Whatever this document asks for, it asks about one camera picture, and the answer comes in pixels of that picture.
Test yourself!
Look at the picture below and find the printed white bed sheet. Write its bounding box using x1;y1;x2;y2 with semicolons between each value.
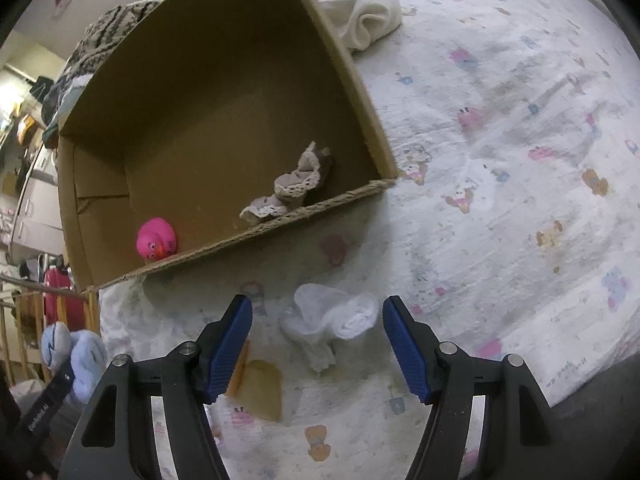
97;0;640;480

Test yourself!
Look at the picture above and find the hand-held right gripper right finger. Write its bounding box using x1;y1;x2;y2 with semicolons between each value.
382;295;576;480

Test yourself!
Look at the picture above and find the white cabinet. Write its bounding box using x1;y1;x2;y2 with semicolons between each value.
10;150;63;261

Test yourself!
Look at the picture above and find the cream cloth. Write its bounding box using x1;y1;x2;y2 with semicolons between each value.
311;0;404;54

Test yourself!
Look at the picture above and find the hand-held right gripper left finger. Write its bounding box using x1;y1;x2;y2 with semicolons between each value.
59;295;254;480

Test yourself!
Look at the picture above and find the pink rubber duck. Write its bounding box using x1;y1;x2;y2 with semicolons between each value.
136;217;179;262

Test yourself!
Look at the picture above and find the brown cardboard box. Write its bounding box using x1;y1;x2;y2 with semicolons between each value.
56;0;399;293

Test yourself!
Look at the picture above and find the wooden rail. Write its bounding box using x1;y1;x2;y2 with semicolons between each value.
0;272;101;386

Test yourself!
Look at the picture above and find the beige lace-trimmed cloth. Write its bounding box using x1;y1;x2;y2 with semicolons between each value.
239;141;335;226

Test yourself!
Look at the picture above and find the white sock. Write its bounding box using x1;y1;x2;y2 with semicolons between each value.
278;283;381;374

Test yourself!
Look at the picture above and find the patterned knit blanket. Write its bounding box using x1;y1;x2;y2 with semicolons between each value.
42;0;166;148

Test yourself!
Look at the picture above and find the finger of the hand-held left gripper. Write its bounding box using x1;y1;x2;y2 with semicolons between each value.
12;366;77;453

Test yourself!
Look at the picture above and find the red suitcase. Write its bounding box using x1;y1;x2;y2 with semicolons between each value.
42;266;76;333

